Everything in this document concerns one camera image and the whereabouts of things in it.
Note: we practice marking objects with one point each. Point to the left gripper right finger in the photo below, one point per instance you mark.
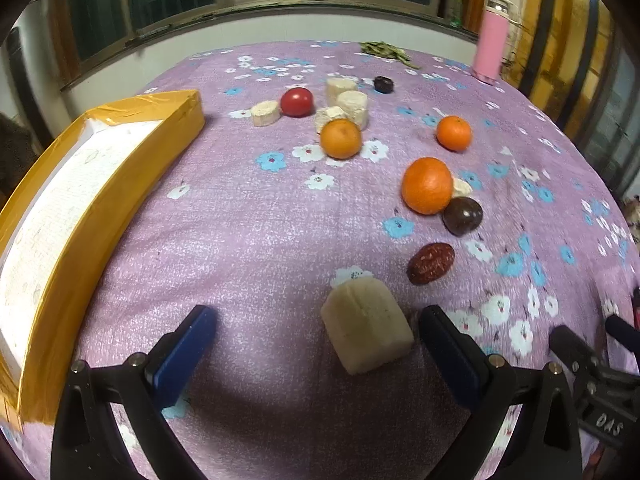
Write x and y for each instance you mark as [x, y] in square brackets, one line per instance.
[545, 441]

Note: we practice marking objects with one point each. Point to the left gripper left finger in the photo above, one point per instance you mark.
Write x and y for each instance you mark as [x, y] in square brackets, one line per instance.
[86, 441]

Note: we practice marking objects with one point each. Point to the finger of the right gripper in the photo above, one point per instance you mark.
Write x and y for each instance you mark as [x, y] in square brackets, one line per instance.
[623, 333]
[571, 350]

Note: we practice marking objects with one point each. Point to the red jujube date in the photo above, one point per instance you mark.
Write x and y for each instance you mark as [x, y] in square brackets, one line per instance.
[430, 263]

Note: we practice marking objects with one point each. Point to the large pale sugarcane chunk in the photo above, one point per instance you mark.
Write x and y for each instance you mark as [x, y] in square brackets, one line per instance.
[365, 325]

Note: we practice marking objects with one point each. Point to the dark plum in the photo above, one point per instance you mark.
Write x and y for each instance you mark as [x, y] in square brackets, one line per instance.
[462, 216]
[383, 85]

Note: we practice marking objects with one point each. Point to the tiny pale sugarcane bit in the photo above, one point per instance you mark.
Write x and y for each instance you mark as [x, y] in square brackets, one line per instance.
[461, 188]

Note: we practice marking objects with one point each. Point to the large orange mandarin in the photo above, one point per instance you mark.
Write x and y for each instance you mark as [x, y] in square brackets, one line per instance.
[427, 186]

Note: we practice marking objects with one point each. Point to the small mandarin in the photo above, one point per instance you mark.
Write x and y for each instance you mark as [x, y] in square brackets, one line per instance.
[454, 133]
[341, 139]

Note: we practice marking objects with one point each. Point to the pale sugarcane cylinder front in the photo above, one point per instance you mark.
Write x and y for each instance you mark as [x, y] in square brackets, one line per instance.
[355, 104]

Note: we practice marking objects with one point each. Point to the pale sugarcane cylinder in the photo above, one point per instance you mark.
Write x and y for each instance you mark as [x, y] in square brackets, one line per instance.
[336, 86]
[355, 104]

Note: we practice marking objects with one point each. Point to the pale sugarcane cylinder back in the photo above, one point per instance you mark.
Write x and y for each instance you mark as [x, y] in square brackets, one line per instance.
[336, 86]

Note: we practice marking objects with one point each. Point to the red tomato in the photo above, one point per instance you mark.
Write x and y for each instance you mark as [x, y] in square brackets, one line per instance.
[297, 102]

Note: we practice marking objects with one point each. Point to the pale sugarcane slice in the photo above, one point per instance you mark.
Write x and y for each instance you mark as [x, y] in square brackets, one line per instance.
[265, 113]

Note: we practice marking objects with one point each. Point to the small pale sugarcane piece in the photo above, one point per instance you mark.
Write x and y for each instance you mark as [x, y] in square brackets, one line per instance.
[327, 114]

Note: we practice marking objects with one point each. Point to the yellow taped foam box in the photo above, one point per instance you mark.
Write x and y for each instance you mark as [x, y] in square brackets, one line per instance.
[60, 227]

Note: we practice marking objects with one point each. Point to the purple floral tablecloth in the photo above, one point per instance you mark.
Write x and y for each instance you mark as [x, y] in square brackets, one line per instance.
[260, 224]

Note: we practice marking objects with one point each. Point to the pink water bottle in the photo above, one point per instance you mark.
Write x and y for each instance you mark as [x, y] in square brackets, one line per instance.
[491, 41]

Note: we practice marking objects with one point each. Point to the green vegetable pile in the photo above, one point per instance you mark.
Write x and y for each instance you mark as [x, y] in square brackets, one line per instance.
[387, 51]

